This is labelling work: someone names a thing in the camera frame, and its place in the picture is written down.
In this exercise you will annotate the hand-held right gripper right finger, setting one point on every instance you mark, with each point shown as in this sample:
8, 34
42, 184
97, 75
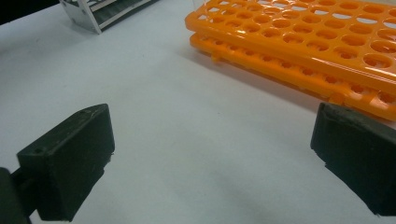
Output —
358, 155

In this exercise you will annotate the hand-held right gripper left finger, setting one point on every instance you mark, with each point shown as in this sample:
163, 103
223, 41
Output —
71, 161

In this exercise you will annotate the orange plastic test tube rack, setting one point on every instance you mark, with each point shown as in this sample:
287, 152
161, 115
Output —
295, 40

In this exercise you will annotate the silver metal test tube rack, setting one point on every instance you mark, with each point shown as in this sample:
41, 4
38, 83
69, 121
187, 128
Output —
99, 14

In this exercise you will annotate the white table board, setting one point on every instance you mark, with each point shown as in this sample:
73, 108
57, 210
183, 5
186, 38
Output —
193, 130

